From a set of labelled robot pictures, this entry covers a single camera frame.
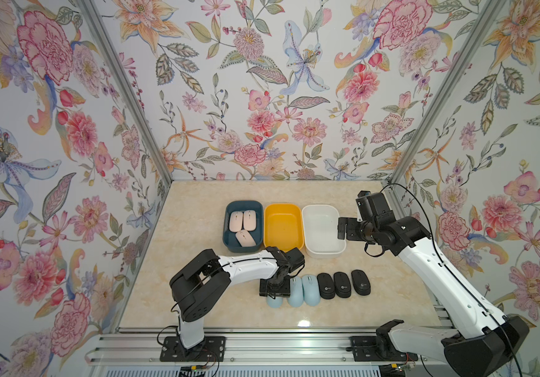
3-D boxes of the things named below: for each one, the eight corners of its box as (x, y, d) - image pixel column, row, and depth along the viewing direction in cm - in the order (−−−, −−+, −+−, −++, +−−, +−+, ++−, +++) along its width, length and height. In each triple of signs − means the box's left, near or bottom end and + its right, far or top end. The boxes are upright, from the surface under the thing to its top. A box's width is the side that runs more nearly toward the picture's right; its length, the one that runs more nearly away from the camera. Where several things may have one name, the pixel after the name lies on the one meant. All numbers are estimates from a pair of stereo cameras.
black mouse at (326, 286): (320, 298, 86) (321, 295, 84) (317, 276, 92) (318, 272, 89) (334, 298, 86) (336, 295, 84) (330, 276, 92) (332, 272, 89)
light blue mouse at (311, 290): (303, 305, 84) (304, 303, 82) (301, 277, 91) (302, 274, 89) (319, 305, 84) (321, 303, 82) (316, 277, 91) (317, 274, 89)
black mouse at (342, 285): (336, 298, 86) (338, 295, 84) (332, 275, 92) (334, 272, 89) (350, 298, 86) (352, 295, 84) (345, 275, 92) (347, 272, 89)
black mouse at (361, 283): (355, 295, 87) (357, 293, 85) (350, 271, 93) (352, 269, 91) (370, 295, 87) (372, 293, 85) (363, 271, 93) (365, 269, 91)
